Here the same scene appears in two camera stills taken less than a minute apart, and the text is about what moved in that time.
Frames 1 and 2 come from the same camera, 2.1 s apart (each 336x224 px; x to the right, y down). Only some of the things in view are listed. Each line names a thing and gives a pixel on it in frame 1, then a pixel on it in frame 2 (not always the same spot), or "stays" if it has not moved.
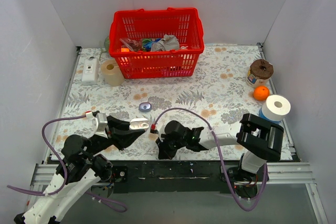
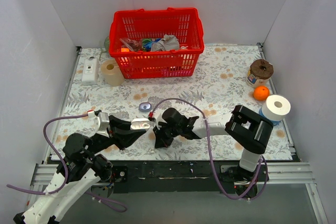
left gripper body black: (110, 128) stays
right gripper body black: (165, 145) → (175, 127)
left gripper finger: (113, 122) stays
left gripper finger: (121, 138) stays
